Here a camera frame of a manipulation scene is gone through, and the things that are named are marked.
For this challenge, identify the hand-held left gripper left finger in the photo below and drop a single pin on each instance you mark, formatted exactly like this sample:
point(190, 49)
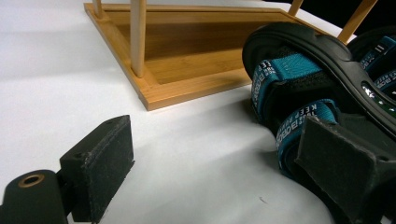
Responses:
point(99, 168)

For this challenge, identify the wooden three-tier shoe rack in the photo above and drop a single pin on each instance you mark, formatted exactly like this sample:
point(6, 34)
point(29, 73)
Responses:
point(186, 62)

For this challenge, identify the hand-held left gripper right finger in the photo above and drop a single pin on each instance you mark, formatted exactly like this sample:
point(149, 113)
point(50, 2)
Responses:
point(336, 168)

